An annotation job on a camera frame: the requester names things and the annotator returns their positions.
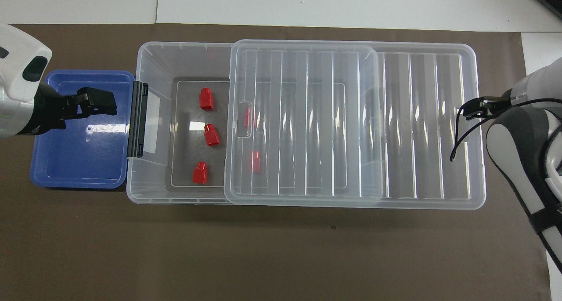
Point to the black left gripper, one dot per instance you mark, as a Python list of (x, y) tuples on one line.
[(48, 110)]

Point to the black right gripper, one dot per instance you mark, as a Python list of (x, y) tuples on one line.
[(491, 105)]

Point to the clear ribbed plastic lid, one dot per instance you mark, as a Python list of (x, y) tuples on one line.
[(417, 116)]

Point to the red block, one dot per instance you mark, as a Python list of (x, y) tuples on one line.
[(200, 172), (211, 135), (255, 161), (248, 117), (206, 99)]

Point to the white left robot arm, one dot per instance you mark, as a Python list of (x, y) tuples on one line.
[(17, 59)]

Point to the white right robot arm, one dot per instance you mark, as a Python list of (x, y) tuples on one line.
[(518, 160)]

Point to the black box latch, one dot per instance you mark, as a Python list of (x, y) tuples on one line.
[(137, 121)]

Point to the clear plastic storage box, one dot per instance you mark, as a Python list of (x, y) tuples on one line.
[(153, 63)]

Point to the blue plastic tray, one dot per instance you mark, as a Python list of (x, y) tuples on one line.
[(79, 160)]

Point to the brown table mat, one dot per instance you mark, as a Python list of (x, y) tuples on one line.
[(263, 257)]

